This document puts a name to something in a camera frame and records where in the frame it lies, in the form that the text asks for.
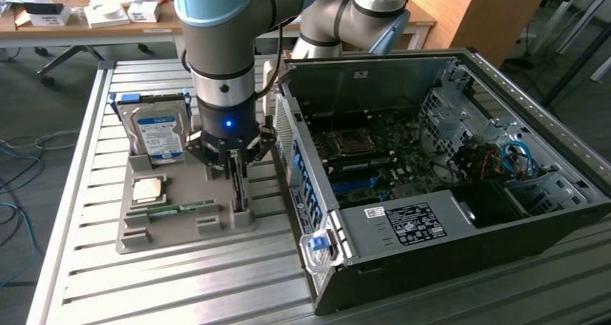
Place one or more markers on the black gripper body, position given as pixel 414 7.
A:
pixel 228 117

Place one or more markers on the black graphics card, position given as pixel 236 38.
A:
pixel 239 192

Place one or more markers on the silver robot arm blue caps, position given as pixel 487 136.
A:
pixel 215 35

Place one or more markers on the hard disk in blue carrier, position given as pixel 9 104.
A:
pixel 155 131

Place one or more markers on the grey parts rack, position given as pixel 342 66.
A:
pixel 191 192

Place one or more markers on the CPU chip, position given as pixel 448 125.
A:
pixel 147 189

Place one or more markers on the green RAM stick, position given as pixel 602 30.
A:
pixel 182 207

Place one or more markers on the CPU socket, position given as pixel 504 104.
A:
pixel 352 142

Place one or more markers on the black RAM slot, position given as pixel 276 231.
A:
pixel 363 158
pixel 364 167

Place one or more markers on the blue expansion slot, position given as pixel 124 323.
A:
pixel 355 187

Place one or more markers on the white case sticker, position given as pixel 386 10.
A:
pixel 360 74

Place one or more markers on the blue case latch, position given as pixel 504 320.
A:
pixel 318 242

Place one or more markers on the green motherboard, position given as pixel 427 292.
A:
pixel 410 153

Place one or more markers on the white labelled box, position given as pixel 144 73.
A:
pixel 143 13

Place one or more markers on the wooden desk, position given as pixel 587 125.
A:
pixel 95 35

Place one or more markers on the flat white box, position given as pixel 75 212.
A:
pixel 110 22

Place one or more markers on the grey power supply unit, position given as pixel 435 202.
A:
pixel 415 221

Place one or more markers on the white tape roll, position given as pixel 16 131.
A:
pixel 106 9

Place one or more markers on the white box with black lid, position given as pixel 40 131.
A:
pixel 47 19

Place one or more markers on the black open PC case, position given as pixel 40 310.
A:
pixel 430 267

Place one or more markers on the black plastic fan shroud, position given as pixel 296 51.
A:
pixel 487 203

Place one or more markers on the wooden cabinet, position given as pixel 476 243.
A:
pixel 478 17

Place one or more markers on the metal disk bay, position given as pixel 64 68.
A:
pixel 548 192

